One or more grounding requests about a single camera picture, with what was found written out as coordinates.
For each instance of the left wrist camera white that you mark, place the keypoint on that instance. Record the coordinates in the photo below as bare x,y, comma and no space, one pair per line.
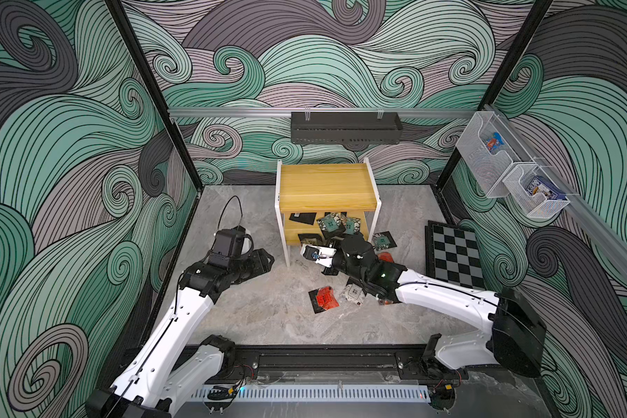
246,240

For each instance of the white slotted cable duct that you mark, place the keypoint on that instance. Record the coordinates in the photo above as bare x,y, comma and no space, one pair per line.
334,393

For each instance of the black barcode tea bag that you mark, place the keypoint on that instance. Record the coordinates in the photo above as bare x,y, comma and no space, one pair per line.
306,218

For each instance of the clear wall bin upper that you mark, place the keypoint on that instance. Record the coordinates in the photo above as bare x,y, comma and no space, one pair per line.
485,149

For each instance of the black frame post right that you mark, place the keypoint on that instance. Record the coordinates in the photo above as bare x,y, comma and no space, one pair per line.
516,51

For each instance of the aluminium wall rail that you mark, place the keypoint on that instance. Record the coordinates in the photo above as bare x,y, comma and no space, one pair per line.
551,156
284,112

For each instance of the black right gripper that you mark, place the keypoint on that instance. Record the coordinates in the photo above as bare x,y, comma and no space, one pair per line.
340,259

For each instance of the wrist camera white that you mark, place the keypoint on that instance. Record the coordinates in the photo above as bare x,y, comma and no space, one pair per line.
246,240
320,255

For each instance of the yellow label tea bag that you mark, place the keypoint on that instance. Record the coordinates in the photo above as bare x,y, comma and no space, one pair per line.
312,239

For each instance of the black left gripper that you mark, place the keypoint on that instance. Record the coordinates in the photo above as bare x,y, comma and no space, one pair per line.
259,262

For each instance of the clear wall bin lower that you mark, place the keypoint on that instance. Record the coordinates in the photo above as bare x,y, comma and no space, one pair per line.
537,195

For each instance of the black frame post left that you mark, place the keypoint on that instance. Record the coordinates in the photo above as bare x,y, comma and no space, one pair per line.
133,46

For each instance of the white metal wooden shelf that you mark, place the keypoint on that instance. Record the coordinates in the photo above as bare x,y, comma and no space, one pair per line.
323,188

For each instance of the aluminium wall rail right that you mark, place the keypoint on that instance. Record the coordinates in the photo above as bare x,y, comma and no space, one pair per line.
551,156

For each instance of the clear wall bin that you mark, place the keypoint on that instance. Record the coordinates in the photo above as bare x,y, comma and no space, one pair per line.
485,149
537,195

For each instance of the black chessboard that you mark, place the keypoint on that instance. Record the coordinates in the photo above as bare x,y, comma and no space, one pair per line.
453,256

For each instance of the green label tea bag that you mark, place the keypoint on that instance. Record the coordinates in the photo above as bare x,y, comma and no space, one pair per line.
331,225

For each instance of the aluminium wall rail back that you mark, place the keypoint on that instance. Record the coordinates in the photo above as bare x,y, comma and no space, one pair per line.
284,112

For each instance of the black frame post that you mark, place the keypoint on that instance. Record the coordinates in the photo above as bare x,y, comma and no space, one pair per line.
516,51
133,46

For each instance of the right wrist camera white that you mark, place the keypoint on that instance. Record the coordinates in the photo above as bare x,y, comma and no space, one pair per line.
320,255

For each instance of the black wire mesh basket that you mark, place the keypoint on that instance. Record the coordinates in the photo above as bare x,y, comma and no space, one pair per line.
355,131

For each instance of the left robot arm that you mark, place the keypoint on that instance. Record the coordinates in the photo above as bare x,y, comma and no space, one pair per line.
152,385

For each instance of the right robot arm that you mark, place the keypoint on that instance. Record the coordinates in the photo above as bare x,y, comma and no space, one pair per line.
507,331

